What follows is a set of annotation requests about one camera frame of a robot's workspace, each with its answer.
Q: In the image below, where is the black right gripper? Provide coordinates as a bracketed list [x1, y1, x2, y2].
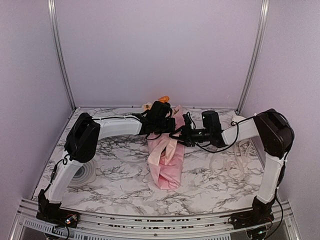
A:
[168, 124, 211, 147]

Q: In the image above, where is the pink wrapping paper sheet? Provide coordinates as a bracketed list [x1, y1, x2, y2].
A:
[146, 104, 187, 191]

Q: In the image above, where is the orange fake flower stem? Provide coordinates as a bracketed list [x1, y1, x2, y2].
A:
[158, 95, 170, 103]

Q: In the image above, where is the peach fake flower stem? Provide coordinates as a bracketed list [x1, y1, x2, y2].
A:
[142, 102, 153, 111]

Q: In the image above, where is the cream printed ribbon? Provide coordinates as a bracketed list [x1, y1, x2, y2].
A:
[209, 139, 253, 181]

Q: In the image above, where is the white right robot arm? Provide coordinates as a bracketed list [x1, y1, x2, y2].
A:
[178, 108, 295, 205]

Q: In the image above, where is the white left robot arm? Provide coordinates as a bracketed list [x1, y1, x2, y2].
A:
[38, 101, 184, 223]

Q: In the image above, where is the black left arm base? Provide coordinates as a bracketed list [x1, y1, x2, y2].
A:
[36, 189, 80, 228]

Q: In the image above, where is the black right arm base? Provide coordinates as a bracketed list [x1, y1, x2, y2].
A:
[227, 197, 276, 230]

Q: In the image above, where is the orange bowl white inside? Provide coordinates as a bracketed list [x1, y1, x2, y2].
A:
[232, 115, 246, 123]

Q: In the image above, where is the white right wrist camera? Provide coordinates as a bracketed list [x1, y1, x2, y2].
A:
[182, 111, 196, 130]

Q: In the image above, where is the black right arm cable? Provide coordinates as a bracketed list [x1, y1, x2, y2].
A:
[193, 111, 295, 161]

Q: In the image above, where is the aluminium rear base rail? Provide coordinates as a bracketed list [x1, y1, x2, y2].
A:
[76, 106, 236, 113]

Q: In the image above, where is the aluminium frame post right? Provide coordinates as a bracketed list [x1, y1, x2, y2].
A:
[236, 0, 270, 113]

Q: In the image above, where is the aluminium frame post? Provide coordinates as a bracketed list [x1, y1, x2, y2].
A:
[236, 0, 270, 113]
[47, 0, 77, 111]

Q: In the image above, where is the aluminium front rail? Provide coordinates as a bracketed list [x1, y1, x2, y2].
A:
[8, 199, 301, 240]

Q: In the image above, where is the aluminium frame post left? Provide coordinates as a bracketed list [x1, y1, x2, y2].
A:
[47, 0, 77, 111]

